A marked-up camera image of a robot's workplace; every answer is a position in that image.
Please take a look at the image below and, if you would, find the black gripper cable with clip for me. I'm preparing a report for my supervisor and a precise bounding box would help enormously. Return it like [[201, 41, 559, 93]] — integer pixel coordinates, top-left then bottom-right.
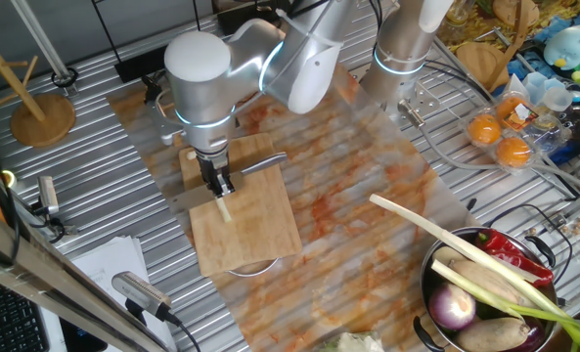
[[141, 72, 166, 105]]

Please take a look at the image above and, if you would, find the steel cleaver knife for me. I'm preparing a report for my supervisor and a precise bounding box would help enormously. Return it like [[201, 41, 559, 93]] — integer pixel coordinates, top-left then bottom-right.
[[166, 152, 289, 214]]

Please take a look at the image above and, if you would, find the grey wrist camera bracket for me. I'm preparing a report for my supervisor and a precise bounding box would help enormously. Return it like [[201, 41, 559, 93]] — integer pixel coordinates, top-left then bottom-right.
[[145, 100, 187, 147]]

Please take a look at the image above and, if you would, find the black keyboard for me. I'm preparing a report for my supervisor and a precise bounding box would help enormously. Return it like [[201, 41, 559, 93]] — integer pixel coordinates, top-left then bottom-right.
[[0, 272, 51, 352]]

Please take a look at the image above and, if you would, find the black smartphone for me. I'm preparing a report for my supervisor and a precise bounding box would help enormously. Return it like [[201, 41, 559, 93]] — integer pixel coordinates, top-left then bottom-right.
[[58, 317, 110, 352]]

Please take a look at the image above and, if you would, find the white scallion stalk piece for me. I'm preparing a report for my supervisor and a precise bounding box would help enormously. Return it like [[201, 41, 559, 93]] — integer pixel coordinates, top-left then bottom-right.
[[214, 195, 234, 224]]

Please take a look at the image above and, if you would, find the pale green cabbage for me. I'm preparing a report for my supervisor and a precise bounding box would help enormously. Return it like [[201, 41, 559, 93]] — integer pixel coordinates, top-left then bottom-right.
[[318, 330, 386, 352]]

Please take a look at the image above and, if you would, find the aluminium frame beam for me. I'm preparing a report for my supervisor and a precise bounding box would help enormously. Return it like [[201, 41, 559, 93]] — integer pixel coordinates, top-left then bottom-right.
[[0, 199, 173, 352]]

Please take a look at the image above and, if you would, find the brown sweet potato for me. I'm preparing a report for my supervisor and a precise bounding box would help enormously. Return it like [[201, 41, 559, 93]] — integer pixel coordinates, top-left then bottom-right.
[[455, 315, 530, 352], [449, 258, 533, 308]]

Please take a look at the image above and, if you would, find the long green scallion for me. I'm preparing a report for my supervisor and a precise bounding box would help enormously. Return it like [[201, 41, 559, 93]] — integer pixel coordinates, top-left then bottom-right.
[[429, 258, 580, 343], [369, 194, 580, 352]]

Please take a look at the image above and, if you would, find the wooden mug tree stand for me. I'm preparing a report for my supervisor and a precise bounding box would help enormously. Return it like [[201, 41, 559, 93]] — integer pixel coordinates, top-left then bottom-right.
[[454, 0, 533, 93], [0, 0, 77, 149]]

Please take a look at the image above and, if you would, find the purple onion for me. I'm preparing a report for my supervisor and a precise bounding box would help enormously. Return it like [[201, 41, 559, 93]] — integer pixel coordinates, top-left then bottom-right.
[[427, 282, 477, 332]]

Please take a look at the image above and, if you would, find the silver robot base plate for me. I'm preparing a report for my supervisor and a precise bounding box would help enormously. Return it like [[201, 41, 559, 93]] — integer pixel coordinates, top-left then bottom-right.
[[391, 80, 442, 123]]

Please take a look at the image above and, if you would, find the white plastic cup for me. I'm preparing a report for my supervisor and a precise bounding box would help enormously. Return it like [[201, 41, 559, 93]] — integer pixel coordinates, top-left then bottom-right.
[[542, 86, 575, 113], [522, 71, 550, 105]]

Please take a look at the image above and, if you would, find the marble pattern table mat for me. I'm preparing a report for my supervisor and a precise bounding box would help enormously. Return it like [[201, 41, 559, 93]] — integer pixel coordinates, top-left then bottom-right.
[[106, 28, 471, 352]]

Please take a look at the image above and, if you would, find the yellow dried pasta bag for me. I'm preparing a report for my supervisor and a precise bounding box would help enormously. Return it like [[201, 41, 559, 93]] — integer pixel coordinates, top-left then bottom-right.
[[460, 0, 580, 43]]

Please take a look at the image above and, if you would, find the purple eggplant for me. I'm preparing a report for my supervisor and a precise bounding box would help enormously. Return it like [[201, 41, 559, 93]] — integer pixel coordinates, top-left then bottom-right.
[[502, 316, 548, 352]]

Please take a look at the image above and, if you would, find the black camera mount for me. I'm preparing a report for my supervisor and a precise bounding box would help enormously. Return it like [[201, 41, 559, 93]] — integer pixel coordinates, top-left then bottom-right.
[[24, 198, 79, 242]]

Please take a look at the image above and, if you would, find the clear glass jar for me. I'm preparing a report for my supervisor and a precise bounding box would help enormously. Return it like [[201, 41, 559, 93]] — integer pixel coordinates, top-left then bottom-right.
[[444, 0, 471, 26]]

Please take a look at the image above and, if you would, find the red pepper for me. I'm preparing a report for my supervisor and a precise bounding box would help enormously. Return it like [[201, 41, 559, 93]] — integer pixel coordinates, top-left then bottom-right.
[[474, 228, 556, 288]]

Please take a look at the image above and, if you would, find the orange fruit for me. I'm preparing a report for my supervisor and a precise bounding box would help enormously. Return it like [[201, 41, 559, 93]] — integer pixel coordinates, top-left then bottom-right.
[[467, 112, 503, 147], [495, 96, 530, 129], [494, 136, 533, 169]]

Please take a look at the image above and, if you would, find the silver depth camera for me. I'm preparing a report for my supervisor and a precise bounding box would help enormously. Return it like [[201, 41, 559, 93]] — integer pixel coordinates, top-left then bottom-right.
[[36, 174, 61, 216], [111, 270, 173, 320]]

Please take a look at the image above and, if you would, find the white paper stack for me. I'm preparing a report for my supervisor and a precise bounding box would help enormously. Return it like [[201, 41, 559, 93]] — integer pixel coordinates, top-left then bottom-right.
[[39, 235, 178, 352]]

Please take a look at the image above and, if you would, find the wooden cutting board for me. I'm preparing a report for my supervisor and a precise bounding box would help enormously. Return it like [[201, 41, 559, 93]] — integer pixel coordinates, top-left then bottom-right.
[[178, 132, 304, 278]]

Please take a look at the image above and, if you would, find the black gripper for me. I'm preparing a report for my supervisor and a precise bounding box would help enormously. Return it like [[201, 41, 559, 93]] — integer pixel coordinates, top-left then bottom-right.
[[195, 151, 237, 198]]

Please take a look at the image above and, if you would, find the pale potato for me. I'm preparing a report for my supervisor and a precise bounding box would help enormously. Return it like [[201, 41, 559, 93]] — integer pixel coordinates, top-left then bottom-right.
[[432, 245, 467, 266]]

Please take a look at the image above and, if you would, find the grey hose with metal connector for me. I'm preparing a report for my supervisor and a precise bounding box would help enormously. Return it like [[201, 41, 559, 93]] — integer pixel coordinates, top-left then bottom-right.
[[397, 99, 580, 197]]

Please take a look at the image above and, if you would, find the light blue plush toy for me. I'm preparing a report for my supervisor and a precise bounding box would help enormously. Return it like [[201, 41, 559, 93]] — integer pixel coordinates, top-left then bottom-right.
[[542, 25, 580, 71]]

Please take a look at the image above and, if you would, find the silver tripod pole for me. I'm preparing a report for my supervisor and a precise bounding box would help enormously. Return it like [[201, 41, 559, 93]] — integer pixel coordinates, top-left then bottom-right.
[[9, 0, 80, 97]]

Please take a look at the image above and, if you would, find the clear plastic fruit container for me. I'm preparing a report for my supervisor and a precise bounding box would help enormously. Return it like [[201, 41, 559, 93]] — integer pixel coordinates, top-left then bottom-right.
[[463, 90, 572, 173]]

